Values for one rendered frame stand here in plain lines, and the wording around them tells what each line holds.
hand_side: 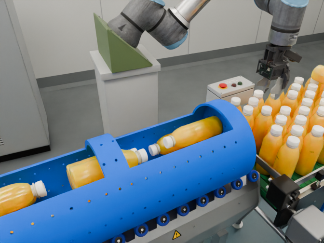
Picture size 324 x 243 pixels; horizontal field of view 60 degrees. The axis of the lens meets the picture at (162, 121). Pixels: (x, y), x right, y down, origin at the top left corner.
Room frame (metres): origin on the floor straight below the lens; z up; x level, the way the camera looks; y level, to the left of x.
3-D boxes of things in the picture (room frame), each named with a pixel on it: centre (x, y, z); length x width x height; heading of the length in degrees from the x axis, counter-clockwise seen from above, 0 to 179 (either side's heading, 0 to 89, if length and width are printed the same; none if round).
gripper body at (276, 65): (0.92, -0.39, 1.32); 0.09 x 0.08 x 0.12; 119
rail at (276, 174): (0.84, -0.35, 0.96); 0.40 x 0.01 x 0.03; 29
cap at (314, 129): (0.80, -0.56, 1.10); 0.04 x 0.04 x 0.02
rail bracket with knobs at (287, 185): (0.64, -0.41, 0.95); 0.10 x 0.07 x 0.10; 29
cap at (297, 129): (0.80, -0.49, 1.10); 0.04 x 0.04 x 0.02
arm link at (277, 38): (0.92, -0.40, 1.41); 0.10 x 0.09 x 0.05; 29
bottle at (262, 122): (0.93, -0.42, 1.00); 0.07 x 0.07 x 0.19
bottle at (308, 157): (0.80, -0.56, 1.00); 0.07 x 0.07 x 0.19
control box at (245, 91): (1.15, -0.32, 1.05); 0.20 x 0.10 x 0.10; 119
